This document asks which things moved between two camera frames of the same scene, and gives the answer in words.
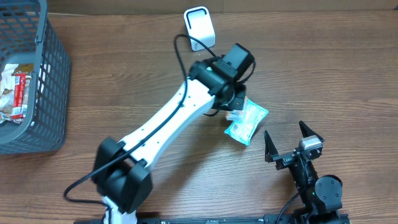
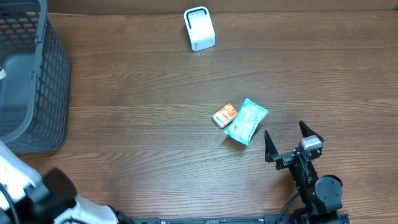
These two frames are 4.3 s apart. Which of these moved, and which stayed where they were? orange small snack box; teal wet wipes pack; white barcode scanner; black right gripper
Moved: orange small snack box
Stayed: teal wet wipes pack; white barcode scanner; black right gripper
